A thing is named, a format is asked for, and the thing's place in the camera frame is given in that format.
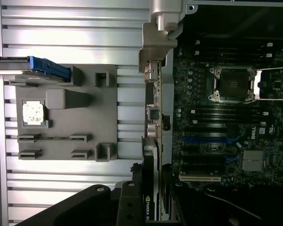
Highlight CPU socket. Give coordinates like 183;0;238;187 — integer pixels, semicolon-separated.
207;65;257;104

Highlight green Dell motherboard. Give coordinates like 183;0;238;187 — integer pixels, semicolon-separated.
173;35;283;189

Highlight open metal PC case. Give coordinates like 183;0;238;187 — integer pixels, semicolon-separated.
150;0;283;196

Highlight RAM slot white clips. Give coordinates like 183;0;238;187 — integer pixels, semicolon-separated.
195;50;274;59
190;109;269;116
192;119;266;126
195;40;274;48

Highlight black short expansion slot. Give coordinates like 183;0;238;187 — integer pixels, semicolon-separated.
182;145;200;154

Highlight silver CPU chip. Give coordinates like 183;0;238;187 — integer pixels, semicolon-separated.
22;100;47;126

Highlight gray plastic parts rack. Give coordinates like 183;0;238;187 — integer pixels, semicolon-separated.
8;63;118;163

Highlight black long expansion slot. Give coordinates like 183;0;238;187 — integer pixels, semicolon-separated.
182;127;228;137
182;155;233;166
182;165;227;174

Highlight silver chipset heatsink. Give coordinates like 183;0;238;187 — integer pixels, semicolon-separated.
241;150;266;172

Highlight disk drive with blue bracket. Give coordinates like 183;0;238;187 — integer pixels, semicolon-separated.
0;55;72;83

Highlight white PCI expansion slot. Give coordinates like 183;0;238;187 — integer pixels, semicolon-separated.
178;174;222;183

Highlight silver socket cover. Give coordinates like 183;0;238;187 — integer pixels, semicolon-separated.
254;67;283;101

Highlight blue long expansion slot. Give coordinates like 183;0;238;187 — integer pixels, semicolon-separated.
182;136;238;145

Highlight RAM slot black clips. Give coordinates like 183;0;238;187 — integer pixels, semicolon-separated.
196;57;272;65
196;46;272;53
191;114;267;121
191;105;267;112

